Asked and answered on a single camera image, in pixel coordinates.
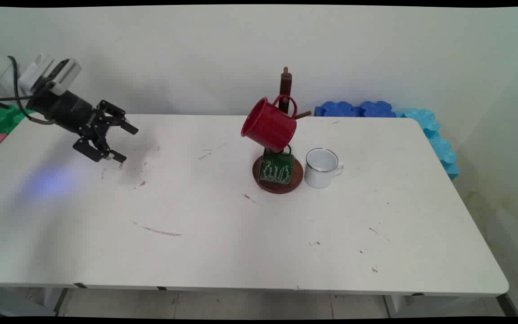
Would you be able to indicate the brown wooden mug tree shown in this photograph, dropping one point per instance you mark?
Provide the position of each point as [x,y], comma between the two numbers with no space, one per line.
[285,83]

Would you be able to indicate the green printed mug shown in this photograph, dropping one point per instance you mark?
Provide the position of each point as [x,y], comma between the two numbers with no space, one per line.
[277,170]

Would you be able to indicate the red enamel mug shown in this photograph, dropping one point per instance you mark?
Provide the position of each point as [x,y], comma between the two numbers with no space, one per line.
[270,126]

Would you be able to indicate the green foam tile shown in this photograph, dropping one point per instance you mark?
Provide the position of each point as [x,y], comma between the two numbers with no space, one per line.
[2,118]

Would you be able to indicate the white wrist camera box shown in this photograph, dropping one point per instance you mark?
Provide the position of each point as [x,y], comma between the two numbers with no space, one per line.
[63,74]

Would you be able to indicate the white table leg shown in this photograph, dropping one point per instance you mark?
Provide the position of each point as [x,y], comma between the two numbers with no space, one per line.
[393,306]
[54,298]

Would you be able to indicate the light blue foam tile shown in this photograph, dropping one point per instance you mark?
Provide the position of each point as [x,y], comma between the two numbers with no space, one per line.
[439,144]

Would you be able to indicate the white enamel mug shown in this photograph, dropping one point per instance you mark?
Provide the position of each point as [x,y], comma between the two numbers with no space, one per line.
[319,174]

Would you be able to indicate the dark blue foam tile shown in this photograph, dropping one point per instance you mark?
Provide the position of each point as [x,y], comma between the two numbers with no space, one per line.
[337,109]
[377,109]

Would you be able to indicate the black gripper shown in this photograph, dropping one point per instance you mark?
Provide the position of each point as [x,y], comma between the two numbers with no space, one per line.
[68,111]

